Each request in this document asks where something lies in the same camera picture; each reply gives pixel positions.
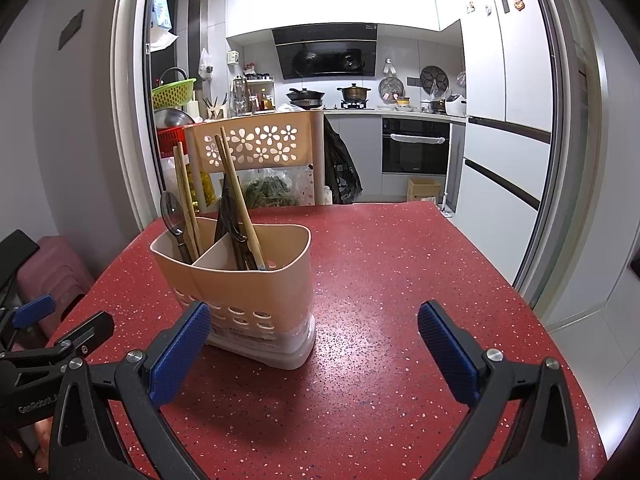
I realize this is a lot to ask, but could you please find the white refrigerator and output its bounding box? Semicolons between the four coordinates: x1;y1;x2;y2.
452;0;556;216

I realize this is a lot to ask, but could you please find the black wok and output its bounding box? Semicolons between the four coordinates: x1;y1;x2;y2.
286;87;326;106

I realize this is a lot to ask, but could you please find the green plastic basket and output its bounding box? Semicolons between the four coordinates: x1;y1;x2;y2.
151;77;197;110

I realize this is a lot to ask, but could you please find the dark cooking pot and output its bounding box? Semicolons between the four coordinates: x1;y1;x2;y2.
337;83;371;103

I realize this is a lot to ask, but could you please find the spice rack with bottles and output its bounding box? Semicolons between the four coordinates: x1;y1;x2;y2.
231;75;277;113

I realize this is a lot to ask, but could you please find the black plastic bag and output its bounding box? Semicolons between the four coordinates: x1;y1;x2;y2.
322;117;363;206

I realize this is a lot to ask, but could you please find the dark wall switch plate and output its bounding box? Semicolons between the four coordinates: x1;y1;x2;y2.
59;10;85;51

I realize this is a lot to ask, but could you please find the steel bowl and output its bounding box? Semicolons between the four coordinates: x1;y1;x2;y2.
154;106;196;128

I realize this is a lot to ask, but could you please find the black chair back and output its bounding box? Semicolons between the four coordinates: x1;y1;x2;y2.
0;230;41;286

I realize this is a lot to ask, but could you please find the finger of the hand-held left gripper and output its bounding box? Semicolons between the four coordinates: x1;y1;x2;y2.
47;310;116;362
0;294;57;347

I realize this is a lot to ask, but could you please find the hanging round black tray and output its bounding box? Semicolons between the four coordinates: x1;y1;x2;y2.
420;65;451;96

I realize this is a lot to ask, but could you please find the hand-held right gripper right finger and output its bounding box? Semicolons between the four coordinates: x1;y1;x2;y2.
417;300;581;480

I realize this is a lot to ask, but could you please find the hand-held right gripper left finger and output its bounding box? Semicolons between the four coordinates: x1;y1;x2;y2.
47;301;213;480

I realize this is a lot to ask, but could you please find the tan wooden chopstick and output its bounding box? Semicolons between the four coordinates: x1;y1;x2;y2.
173;146;196;261
220;126;267;270
179;142;202;256
215;135;258;271

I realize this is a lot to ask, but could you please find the blue and white hanging bag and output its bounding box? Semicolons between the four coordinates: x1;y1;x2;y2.
152;0;179;51

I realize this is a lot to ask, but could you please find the cardboard box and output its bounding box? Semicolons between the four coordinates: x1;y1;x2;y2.
406;177;443;204

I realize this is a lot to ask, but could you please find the black built-in oven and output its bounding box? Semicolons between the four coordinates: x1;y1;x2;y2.
381;117;451;176

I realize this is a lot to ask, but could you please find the yellow packet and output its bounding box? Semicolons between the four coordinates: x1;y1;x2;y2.
197;167;221;211

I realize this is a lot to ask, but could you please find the hanging steel steamer plate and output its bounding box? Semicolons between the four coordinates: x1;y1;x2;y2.
378;75;405;102

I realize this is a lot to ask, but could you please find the black range hood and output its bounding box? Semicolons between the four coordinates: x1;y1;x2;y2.
271;23;378;81

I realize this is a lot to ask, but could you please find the beige plastic utensil holder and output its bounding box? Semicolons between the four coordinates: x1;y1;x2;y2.
150;217;317;370

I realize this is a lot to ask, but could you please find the pink plastic stool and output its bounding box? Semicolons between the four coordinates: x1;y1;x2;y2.
17;236;96;341

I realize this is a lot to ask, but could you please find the person's left hand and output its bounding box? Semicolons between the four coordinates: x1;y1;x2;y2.
32;416;55;476

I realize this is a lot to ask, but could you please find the red plastic basket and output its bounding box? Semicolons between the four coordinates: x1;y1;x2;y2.
156;125;193;158

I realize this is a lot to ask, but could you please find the bag of green vegetables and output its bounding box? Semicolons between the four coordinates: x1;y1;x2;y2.
242;169;313;208

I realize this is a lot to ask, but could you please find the knife block with knives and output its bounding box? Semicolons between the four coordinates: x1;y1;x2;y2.
205;92;231;121

